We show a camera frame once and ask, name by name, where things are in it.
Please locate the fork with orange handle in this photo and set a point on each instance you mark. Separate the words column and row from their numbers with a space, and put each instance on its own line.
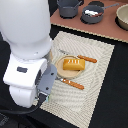
column 71, row 83

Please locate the dark grey cooking pot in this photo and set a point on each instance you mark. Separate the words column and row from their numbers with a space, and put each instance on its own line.
column 69, row 8

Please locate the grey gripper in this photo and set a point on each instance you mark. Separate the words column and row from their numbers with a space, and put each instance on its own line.
column 47, row 80

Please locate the black burner disc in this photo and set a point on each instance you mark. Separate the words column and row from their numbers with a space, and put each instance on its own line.
column 97, row 3

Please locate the round wooden plate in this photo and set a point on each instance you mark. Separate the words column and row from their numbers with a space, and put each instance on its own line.
column 69, row 74

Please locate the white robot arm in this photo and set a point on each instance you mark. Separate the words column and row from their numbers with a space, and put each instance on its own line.
column 25, row 26

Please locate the beige bowl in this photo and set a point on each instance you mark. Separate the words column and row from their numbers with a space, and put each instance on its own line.
column 122, row 15

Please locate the grey frying pan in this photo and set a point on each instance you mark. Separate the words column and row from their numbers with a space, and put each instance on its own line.
column 94, row 19

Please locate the yellow toy bread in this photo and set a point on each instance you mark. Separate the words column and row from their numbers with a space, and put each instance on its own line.
column 74, row 64

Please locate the small white bottle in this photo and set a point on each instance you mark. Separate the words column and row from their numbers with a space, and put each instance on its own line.
column 87, row 12

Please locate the beige woven placemat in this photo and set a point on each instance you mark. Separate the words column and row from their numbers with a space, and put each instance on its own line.
column 69, row 107

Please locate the knife with orange handle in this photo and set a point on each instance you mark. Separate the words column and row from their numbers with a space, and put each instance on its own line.
column 79, row 56

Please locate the red-brown sausage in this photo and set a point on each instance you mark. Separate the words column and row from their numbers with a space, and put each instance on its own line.
column 95, row 14

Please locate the pink stove board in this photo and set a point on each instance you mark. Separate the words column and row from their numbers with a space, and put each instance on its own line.
column 107, row 27

